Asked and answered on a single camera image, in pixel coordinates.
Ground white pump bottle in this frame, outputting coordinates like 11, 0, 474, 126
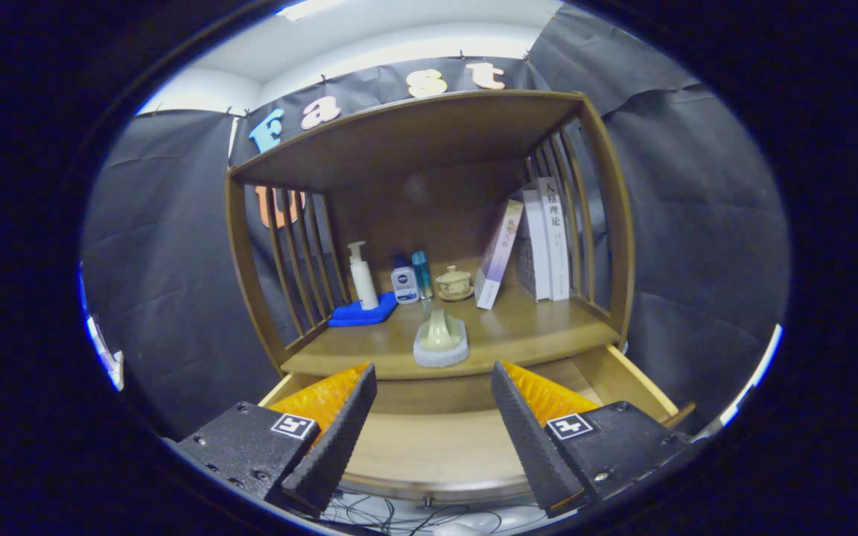
346, 240, 380, 311

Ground small teal bottle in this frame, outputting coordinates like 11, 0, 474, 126
411, 250, 433, 301

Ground white book with black print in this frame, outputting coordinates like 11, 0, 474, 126
536, 176, 571, 302

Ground purple and white book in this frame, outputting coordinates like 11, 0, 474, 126
474, 199, 524, 310

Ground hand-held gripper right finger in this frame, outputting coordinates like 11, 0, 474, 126
490, 360, 690, 519

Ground black backdrop cloth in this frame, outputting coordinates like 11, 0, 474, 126
79, 4, 791, 440

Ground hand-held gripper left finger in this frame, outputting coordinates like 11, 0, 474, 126
172, 363, 378, 519

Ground wooden countertop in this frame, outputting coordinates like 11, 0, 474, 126
280, 257, 620, 380

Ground pale green soap white dish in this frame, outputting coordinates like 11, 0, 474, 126
413, 309, 469, 369

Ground beige lidded teacup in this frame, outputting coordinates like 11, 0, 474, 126
435, 265, 474, 302

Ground brown wooden cabinet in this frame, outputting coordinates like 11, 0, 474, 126
224, 89, 698, 514

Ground white bottle with blue cap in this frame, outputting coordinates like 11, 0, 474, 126
390, 255, 421, 305

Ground blue folded cloth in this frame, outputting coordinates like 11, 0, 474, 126
327, 292, 398, 328

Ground wooden drawer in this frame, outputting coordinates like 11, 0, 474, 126
258, 344, 698, 507

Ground black floor cables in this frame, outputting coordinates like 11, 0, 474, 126
302, 488, 571, 535

